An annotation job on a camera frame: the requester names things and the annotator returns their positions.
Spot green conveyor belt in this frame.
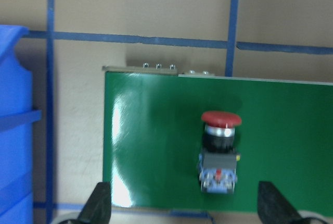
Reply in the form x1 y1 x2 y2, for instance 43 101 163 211
103 66 332 216

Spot red mushroom push button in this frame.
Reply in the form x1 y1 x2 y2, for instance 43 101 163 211
198 111 242 194

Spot blue plastic bin left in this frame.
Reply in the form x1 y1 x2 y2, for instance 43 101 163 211
1 25 41 223

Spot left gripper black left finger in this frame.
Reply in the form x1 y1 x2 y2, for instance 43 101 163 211
77 182 111 224

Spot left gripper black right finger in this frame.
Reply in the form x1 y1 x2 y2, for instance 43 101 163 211
257 181 310 224

